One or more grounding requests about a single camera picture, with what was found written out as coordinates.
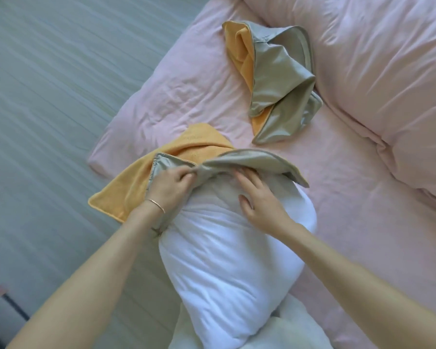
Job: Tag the white cushion insert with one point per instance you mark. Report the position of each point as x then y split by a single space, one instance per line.
232 265

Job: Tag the pink bed sheet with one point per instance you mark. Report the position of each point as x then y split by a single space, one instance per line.
348 196

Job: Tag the black chair base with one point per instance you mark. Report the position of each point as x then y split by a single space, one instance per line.
7 298

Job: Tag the person's left hand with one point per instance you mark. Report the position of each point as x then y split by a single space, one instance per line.
169 188

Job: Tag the person's white trousers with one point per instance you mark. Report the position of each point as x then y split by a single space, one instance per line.
294 330

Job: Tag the person's right hand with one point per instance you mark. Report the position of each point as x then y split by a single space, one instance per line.
265 207

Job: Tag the grey-green cushion cover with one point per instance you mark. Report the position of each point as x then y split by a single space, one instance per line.
279 79
138 181

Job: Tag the person's left forearm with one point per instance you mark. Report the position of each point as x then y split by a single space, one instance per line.
80 283

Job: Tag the pink duvet with white ruffle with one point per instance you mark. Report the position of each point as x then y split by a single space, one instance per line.
378 69

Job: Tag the person's right forearm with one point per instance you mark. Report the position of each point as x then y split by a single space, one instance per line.
370 290

